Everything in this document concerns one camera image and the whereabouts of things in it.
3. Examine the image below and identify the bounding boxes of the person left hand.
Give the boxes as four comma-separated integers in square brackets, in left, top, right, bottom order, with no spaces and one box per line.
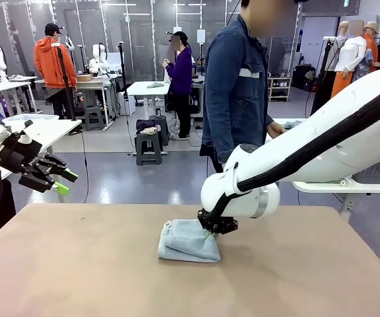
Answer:
[268,122,286,138]

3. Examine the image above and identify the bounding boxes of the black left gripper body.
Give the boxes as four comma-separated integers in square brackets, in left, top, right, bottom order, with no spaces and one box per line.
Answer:
[0,131,48,172]

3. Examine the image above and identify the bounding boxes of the clear plastic bin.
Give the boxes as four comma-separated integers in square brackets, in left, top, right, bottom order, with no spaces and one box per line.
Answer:
[2,114,60,127]

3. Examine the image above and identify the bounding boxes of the black tripod pole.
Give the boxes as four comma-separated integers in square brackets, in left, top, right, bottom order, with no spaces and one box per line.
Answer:
[55,46,77,122]

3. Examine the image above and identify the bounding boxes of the white standing desk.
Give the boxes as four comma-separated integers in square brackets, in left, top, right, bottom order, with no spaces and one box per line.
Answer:
[126,81,172,156]

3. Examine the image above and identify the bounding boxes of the person in orange hoodie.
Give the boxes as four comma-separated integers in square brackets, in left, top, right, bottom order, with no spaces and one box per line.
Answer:
[33,22,78,120]

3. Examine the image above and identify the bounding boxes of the black stand pole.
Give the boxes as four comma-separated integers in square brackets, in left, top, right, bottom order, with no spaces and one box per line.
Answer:
[117,42,130,100]

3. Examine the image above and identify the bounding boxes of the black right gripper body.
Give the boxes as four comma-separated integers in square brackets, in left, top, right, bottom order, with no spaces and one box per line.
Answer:
[197,210,239,235]

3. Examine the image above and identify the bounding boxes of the grey plastic stool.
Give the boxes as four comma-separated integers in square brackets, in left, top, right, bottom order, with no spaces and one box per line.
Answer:
[84,106,107,131]
[135,131,164,166]

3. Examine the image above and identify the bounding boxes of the wooden shoe shelf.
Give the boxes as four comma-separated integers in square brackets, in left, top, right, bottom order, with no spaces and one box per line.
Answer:
[267,77,292,102]

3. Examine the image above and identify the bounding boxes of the person in denim jacket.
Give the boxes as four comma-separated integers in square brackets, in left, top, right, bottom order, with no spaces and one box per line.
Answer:
[199,0,298,174]

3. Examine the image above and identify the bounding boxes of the black right arm cable sleeve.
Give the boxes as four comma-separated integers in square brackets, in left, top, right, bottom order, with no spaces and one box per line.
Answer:
[198,93,380,225]

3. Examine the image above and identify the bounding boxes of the blue towel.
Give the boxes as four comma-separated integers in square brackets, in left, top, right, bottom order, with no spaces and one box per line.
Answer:
[158,219,221,264]

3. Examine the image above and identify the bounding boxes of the mannequin in white top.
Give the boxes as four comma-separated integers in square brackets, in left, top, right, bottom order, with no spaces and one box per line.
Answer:
[330,18,368,99]

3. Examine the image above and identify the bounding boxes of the dark and beige clothes heap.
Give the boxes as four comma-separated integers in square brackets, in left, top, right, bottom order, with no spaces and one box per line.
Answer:
[135,118,160,136]

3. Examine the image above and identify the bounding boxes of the white cabinet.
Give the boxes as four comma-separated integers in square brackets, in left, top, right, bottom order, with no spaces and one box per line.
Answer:
[117,91,137,116]

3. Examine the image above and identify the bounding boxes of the white lab desk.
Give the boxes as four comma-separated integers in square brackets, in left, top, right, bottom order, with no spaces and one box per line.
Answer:
[67,78,115,128]

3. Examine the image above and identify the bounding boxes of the mannequin in grey vest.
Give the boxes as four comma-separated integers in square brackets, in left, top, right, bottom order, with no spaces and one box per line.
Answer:
[310,20,349,116]

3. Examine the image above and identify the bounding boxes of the black luggage bags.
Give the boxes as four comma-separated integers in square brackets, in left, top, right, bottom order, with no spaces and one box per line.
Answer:
[292,65,317,92]

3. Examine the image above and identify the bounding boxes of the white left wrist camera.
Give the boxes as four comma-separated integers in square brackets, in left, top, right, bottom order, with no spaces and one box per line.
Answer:
[17,119,35,145]

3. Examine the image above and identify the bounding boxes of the mannequin in orange shirt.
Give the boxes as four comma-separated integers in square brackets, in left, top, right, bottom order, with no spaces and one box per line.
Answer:
[363,20,380,72]

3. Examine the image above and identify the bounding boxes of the person in purple hoodie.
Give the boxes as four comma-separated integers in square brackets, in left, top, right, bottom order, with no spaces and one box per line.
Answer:
[163,31,194,141]

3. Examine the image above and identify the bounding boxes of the person right forearm denim sleeve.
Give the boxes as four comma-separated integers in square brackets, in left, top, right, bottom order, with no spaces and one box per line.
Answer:
[209,108,238,164]

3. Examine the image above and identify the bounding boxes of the dark grey stool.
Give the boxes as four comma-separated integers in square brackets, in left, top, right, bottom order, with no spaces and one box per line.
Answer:
[148,114,170,147]

